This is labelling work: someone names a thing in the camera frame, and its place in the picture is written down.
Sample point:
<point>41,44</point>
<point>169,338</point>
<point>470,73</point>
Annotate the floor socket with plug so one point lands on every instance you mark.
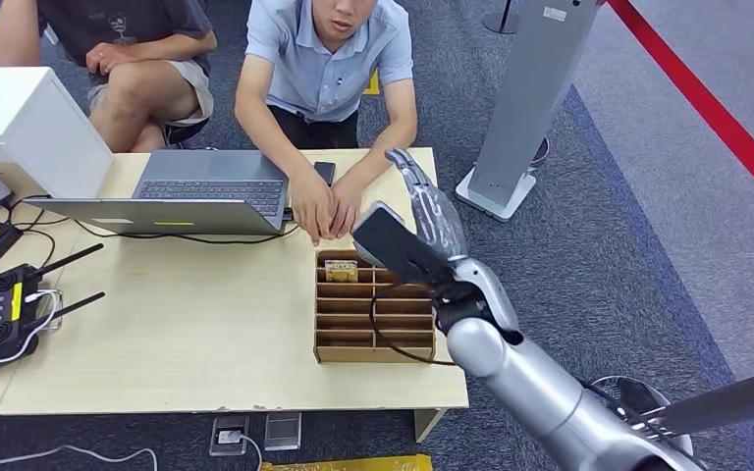
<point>227,437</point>

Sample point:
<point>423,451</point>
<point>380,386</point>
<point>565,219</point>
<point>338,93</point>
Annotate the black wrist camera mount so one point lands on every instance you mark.
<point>390,247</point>

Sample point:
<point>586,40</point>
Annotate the red barrier belt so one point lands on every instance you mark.
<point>709,107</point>

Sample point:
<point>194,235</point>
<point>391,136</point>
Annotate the patterned card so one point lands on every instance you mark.
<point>341,270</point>

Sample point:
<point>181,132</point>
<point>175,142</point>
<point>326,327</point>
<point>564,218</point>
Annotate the small black external drive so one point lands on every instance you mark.
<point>325,172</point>

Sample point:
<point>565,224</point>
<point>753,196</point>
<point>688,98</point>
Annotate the person's right hand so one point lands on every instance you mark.
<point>312,208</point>

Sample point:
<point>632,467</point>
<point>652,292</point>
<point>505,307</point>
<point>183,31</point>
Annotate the black remote controller with antennas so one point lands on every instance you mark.
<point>0,312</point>

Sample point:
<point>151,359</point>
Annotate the person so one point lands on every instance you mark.
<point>143,26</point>
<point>325,71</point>

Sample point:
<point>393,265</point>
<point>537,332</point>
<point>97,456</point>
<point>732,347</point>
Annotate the grey laptop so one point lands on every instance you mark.
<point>221,172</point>

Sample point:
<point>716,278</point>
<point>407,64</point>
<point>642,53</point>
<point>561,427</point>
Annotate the grey pillar stand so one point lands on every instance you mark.
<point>526,97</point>

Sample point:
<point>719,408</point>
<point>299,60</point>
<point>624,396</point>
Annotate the round dark stand base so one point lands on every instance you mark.
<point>540,153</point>

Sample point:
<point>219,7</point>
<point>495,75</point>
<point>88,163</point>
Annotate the person's left hand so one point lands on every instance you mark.
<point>107,58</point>
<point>348,208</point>

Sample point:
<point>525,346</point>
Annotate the brown wooden card organizer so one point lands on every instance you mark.
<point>344,325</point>

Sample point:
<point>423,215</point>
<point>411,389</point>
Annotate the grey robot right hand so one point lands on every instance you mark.
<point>439,224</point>

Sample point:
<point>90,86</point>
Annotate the dark stanchion base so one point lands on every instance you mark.
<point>499,25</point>

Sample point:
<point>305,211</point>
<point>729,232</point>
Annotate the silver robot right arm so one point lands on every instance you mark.
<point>533,383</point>

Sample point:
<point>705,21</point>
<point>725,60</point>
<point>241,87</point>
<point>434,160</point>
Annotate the white box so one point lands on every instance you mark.
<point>19,110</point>

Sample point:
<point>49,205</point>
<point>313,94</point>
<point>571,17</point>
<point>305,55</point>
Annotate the yellow strip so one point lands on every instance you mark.
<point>351,463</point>

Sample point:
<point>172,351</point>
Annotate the pale wooden table leg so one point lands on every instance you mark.
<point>426,422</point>

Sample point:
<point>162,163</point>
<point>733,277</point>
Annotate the metal floor socket plate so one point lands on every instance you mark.
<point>283,432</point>

